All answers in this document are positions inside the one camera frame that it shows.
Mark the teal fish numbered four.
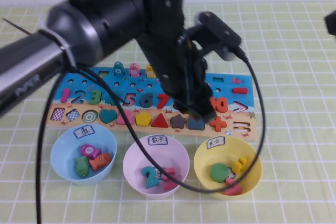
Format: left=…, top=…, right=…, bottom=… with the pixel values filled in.
left=113, top=61, right=125, bottom=76

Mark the dark blue wooden number six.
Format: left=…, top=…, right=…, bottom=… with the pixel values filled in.
left=140, top=92, right=154, bottom=109

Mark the yellow plastic bowl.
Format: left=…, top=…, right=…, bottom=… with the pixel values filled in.
left=193, top=136, right=263, bottom=201

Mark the red wooden number seven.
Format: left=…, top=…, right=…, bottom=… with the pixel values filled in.
left=156, top=93, right=170, bottom=109

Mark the yellow wooden equals sign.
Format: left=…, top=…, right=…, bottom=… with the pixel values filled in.
left=233, top=156, right=249, bottom=175

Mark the pink fish numbered five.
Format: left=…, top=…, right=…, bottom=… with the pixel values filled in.
left=129, top=62, right=140, bottom=77

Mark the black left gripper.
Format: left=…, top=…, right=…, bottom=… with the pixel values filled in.
left=138, top=37, right=217, bottom=123

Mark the orange wooden number ten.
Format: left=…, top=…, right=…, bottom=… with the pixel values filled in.
left=209, top=97, right=228, bottom=113

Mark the teal wooden number four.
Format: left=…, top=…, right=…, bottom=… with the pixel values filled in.
left=104, top=91, right=119, bottom=106

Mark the purple star block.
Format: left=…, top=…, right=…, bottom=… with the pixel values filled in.
left=170, top=113, right=188, bottom=129

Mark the pink wooden trapezoid piece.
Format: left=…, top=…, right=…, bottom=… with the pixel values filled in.
left=117, top=111, right=133, bottom=125

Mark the pink plastic bowl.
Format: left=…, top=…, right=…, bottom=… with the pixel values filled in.
left=122, top=136, right=190, bottom=200

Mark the green checked tablecloth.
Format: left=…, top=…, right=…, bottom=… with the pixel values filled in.
left=0, top=2, right=336, bottom=224

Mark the green wooden number three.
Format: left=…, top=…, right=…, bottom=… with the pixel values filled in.
left=88, top=89, right=103, bottom=105

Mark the wooden number puzzle board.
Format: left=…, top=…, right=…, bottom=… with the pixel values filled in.
left=46, top=66, right=257, bottom=141

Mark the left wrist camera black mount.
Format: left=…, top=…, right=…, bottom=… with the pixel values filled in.
left=194, top=11, right=243, bottom=61

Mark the red wooden triangle piece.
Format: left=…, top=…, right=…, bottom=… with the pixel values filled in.
left=151, top=112, right=170, bottom=128

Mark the teal wooden number two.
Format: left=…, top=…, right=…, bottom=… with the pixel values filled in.
left=141, top=166, right=160, bottom=189

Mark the green wooden circle piece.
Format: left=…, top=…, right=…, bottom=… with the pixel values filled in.
left=209, top=163, right=230, bottom=183

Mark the yellow wooden pentagon piece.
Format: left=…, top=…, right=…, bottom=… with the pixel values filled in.
left=135, top=111, right=153, bottom=127

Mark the dark blue wooden square piece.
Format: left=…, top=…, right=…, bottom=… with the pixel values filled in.
left=188, top=118, right=205, bottom=131

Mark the magenta wooden fish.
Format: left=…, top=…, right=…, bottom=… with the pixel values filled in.
left=80, top=144, right=102, bottom=158

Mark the orange wooden fish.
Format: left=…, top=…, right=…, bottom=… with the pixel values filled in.
left=89, top=152, right=113, bottom=171

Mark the green wooden fish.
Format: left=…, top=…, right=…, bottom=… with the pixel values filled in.
left=75, top=155, right=90, bottom=179

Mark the light blue plastic bowl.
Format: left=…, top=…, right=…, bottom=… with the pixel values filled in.
left=50, top=123, right=118, bottom=186

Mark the pink wooden greater-than sign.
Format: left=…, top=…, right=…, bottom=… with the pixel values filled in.
left=223, top=177, right=243, bottom=196

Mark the pink-red wooden number five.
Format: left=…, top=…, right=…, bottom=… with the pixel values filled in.
left=163, top=167, right=179, bottom=191

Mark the white handwritten paper label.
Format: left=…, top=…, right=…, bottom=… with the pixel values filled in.
left=148, top=135, right=169, bottom=146
left=73, top=125, right=96, bottom=140
left=206, top=136, right=226, bottom=150

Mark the teal wooden heart piece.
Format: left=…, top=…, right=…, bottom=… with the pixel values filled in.
left=99, top=109, right=118, bottom=124

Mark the orange wooden plus sign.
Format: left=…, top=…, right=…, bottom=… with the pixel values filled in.
left=209, top=117, right=227, bottom=132

